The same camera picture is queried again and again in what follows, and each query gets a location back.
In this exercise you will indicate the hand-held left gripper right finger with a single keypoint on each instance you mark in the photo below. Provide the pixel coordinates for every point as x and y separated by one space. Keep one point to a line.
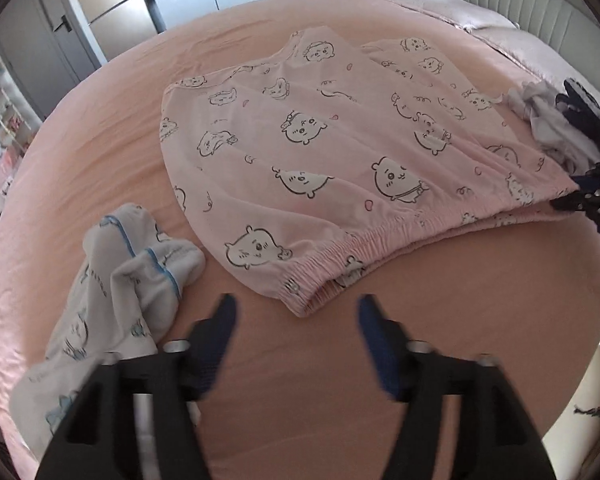
380 345

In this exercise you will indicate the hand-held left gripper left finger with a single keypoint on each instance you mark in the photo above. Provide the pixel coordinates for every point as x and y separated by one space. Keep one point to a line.
215 340

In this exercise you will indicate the pink cartoon print pajama pants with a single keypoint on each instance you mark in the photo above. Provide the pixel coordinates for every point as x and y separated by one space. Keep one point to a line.
355 150

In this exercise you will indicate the navy white-striped garment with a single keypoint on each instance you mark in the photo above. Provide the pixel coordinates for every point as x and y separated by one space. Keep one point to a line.
587 115

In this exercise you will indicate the white crumpled garment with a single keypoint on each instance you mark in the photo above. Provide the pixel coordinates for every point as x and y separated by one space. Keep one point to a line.
545 125

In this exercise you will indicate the light blue cartoon pajama top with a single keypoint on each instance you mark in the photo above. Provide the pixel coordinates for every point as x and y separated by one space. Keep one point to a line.
115 290

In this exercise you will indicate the pink bed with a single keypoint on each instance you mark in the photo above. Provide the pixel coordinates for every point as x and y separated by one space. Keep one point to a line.
105 135

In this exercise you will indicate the white shelf rack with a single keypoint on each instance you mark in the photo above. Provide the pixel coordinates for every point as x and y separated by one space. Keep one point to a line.
5 130

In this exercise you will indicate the silver fridge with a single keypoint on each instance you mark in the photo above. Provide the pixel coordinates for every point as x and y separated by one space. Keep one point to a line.
115 20

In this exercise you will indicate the grey door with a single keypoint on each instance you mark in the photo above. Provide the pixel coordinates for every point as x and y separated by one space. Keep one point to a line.
40 45

